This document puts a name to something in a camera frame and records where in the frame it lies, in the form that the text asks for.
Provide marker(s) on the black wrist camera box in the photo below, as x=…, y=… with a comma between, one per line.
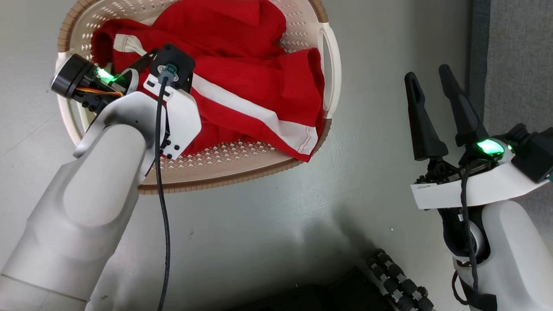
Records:
x=175, y=58
x=533, y=151

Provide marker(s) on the grey fabric sofa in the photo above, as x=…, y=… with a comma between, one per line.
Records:
x=518, y=65

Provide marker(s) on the red garment with white stripe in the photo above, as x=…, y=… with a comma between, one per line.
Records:
x=246, y=82

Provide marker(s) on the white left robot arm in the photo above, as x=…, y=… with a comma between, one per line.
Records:
x=86, y=207

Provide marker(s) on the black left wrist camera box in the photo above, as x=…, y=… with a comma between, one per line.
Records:
x=175, y=58

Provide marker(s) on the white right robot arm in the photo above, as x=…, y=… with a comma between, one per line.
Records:
x=518, y=259

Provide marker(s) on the cream perforated laundry basket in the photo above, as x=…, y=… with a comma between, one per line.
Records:
x=224, y=168

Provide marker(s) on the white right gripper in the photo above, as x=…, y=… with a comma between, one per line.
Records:
x=475, y=188

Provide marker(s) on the black roller wheel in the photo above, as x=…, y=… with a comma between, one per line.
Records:
x=399, y=280

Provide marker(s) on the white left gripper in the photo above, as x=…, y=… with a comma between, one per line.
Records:
x=179, y=116

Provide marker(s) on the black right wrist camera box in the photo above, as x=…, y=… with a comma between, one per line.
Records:
x=533, y=151

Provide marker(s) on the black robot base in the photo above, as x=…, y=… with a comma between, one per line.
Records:
x=328, y=296

